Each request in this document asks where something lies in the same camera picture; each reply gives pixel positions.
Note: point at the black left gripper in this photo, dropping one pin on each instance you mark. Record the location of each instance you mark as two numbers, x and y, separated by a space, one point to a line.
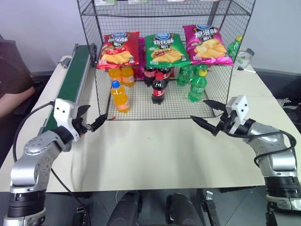
80 126

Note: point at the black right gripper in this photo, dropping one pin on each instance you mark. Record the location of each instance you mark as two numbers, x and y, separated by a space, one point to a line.
226 123

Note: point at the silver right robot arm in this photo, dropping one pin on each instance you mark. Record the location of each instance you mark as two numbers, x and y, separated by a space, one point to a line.
277 162

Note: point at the person bare forearm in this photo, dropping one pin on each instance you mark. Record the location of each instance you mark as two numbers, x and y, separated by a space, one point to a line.
14 101

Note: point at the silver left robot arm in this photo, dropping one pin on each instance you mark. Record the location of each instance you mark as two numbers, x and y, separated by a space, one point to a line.
28 164

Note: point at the green conveyor belt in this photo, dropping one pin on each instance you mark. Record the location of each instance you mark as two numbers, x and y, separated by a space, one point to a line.
75 73

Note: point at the green soda bottle yellow cap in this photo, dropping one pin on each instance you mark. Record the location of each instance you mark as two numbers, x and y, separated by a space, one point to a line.
233 48
198 88

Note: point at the orange soda bottle blue cap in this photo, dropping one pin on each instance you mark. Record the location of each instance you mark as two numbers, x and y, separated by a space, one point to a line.
120 99

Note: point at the white marker pen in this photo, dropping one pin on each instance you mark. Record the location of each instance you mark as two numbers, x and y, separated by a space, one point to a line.
247 70

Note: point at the cola bottle red cap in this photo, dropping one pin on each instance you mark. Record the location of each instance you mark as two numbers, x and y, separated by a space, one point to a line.
158 90

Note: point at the magenta potato chip bag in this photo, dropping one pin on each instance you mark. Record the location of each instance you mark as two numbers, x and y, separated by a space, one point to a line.
208 44
141 61

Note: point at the red potato chip bag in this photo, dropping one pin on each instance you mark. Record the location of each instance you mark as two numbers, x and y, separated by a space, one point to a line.
118 50

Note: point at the black leaf print mat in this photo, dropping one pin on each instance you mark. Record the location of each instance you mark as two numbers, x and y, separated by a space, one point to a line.
290 110

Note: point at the green potato chip bag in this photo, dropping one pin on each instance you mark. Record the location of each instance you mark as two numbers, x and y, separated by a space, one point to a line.
165 50

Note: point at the person dark shirt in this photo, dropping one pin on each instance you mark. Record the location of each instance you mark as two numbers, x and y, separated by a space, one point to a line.
11 70

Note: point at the black table clamp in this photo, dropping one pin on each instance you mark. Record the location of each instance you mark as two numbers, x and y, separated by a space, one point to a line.
82 216
210 207

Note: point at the dark rounded shape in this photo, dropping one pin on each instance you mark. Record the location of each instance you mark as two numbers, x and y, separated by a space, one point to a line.
127 209
183 212

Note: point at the white green snack pack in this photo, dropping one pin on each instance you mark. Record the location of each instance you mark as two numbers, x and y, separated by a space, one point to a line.
138 1

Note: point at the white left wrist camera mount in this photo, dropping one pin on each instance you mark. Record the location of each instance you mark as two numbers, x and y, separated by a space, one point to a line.
62 110

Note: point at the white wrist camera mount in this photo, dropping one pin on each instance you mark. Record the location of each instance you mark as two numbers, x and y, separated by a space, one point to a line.
240 104
62 110

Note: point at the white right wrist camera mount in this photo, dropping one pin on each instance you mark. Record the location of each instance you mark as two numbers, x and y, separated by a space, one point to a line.
240 104

